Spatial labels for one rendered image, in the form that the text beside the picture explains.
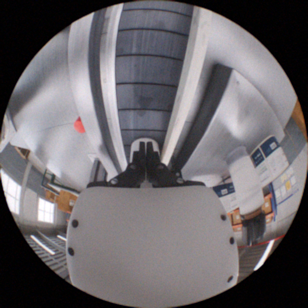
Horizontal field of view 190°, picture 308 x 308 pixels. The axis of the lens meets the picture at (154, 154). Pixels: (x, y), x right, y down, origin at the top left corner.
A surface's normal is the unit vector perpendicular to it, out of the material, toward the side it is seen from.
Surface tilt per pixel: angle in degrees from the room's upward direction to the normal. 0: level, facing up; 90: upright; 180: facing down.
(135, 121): 0
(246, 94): 0
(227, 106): 0
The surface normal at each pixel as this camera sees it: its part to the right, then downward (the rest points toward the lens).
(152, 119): 0.06, 0.80
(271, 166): -0.93, -0.18
